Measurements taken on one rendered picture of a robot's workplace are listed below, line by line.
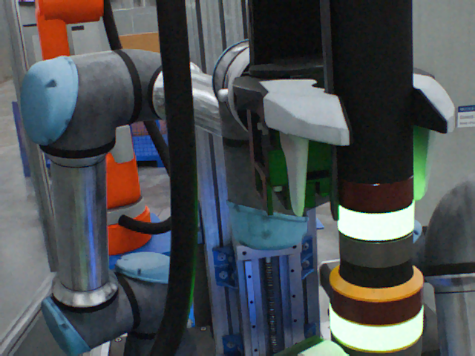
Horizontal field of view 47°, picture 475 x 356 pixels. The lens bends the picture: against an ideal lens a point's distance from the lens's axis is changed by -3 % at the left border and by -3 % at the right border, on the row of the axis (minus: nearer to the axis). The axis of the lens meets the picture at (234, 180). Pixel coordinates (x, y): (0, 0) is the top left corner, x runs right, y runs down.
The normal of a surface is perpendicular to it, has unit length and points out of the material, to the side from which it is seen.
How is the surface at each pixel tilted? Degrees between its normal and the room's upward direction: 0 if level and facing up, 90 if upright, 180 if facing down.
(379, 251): 90
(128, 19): 90
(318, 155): 90
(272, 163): 90
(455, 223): 57
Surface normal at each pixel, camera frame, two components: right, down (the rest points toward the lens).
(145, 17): -0.08, 0.29
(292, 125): -0.92, 0.18
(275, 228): 0.15, 0.31
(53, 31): 0.40, 0.33
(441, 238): -0.77, -0.29
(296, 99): -0.58, -0.55
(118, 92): 0.65, 0.18
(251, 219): -0.41, 0.33
